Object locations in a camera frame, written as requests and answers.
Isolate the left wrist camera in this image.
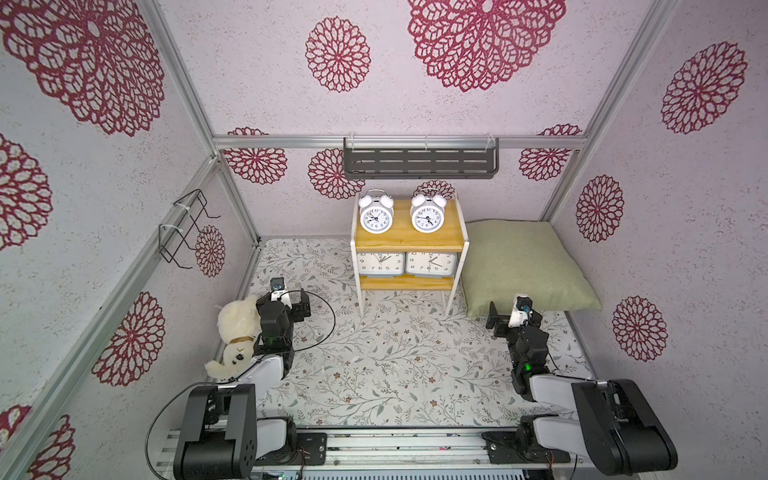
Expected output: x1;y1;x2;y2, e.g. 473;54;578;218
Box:
268;277;292;307

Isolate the green pillow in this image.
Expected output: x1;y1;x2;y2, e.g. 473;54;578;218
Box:
461;220;602;318

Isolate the grey square alarm clock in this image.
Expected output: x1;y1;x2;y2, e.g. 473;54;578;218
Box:
356;252;405;277
406;252;458;278

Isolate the black wire wall rack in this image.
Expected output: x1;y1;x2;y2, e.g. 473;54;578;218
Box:
157;188;219;270

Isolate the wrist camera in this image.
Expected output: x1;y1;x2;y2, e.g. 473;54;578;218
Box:
508;295;533;328
268;277;292;307

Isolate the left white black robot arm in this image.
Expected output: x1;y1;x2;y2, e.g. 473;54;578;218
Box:
173;288;311;479

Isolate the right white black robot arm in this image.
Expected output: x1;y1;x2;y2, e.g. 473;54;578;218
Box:
483;295;679;476

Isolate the white twin-bell alarm clock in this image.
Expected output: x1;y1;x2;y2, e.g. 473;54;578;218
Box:
358;189;395;234
410;194;447;234

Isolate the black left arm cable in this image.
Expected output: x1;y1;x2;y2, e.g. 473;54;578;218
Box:
143;289;338;480

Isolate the wooden two-tier white-frame shelf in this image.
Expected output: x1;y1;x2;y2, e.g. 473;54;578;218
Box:
350;197;470;314

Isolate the white plush teddy bear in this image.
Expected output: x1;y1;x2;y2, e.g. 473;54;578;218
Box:
205;295;262;380

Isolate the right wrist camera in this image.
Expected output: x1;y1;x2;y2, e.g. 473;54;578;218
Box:
508;295;533;328

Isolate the grey wall-mounted metal shelf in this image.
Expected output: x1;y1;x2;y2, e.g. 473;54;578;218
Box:
342;137;499;180

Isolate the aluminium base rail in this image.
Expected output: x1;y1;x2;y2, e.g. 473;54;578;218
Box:
154;425;661;475

